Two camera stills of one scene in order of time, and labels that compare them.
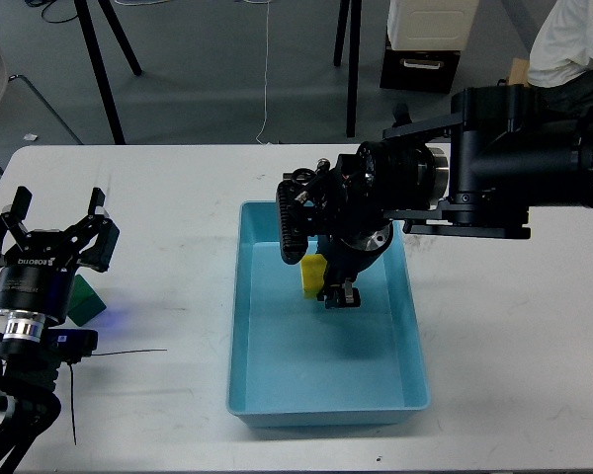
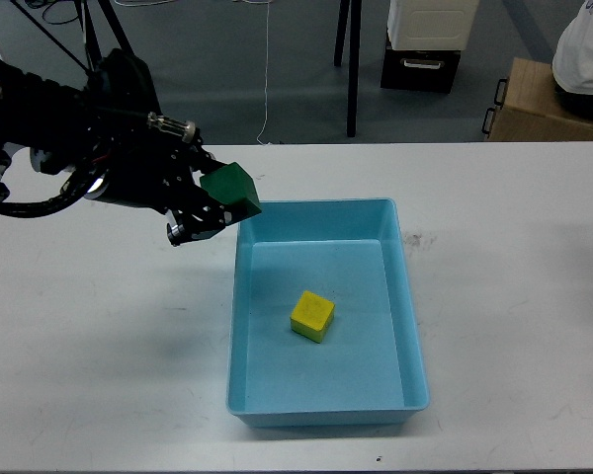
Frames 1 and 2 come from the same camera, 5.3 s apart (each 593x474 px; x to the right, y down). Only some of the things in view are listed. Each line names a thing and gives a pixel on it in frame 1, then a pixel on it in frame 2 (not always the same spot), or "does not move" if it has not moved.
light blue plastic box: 294,363 does not move
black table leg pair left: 102,77 does not move
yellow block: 312,271 -> 312,316
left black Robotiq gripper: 36,272 -> 155,165
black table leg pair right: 354,49 does not move
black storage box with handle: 418,70 does not move
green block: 85,304 -> 234,189
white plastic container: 431,25 does not move
